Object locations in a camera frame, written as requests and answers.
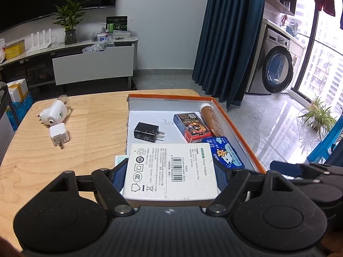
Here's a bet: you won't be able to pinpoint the black charger plug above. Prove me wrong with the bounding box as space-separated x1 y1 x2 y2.
133 122 165 143

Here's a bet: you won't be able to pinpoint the orange and white cardboard box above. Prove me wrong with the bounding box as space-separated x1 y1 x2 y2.
126 94 267 175

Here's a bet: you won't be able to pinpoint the blue water bottle pack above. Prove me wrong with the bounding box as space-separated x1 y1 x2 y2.
5 92 33 129

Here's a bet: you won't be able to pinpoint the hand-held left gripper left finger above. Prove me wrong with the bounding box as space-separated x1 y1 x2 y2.
35 161 134 217

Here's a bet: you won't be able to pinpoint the white router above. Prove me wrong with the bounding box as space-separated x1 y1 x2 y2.
27 29 53 53

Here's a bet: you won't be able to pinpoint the potted plant in dark vase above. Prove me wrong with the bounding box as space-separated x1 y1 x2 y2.
54 0 93 45

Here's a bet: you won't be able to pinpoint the red playing card box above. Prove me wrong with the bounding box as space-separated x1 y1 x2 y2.
173 112 212 143

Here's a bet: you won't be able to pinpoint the silver washing machine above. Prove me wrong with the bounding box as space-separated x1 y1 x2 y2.
246 27 294 95

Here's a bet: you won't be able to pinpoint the pink tube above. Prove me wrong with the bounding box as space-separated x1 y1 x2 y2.
200 104 225 137

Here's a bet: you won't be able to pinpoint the white television cabinet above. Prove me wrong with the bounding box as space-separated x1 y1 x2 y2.
0 36 140 90

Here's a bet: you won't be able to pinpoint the clear plastic containers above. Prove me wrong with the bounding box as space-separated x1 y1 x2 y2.
92 30 133 42

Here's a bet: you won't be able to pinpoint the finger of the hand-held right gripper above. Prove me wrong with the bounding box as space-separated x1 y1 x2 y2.
270 161 331 179

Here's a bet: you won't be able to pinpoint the clear plastic bag in drawer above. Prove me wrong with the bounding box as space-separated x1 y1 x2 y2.
82 43 109 54

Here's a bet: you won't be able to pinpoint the white open drawer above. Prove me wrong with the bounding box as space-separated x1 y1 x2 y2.
52 45 134 86

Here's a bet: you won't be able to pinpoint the spider plant in pot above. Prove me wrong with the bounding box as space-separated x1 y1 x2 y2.
297 96 338 140

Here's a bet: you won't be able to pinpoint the blue plastic chair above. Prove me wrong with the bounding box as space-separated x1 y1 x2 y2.
307 118 343 164

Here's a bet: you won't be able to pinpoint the black and green box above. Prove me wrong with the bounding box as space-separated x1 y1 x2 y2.
106 16 128 32

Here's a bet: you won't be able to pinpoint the blue tissue pack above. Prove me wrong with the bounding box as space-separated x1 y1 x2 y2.
202 136 245 170

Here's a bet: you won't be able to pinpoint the white and yellow cardboard box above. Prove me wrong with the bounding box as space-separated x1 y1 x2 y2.
7 78 29 103

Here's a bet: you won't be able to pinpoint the white power adapter box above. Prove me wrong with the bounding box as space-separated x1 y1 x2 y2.
122 142 222 203

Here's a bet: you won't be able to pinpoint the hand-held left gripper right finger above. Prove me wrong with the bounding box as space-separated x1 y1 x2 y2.
206 163 308 216

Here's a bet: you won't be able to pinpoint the dark blue curtain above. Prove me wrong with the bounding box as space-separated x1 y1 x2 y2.
191 0 268 110

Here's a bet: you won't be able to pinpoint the wall shelf with glassware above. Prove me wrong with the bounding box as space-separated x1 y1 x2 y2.
264 0 306 49

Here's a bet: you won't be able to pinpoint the teal and white carton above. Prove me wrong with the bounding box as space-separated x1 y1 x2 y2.
114 154 131 168

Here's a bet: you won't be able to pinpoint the white charger cube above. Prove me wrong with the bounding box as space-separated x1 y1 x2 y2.
49 124 71 149

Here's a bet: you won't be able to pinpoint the white plug-in heater with bottle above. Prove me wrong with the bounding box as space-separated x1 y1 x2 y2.
38 95 72 126

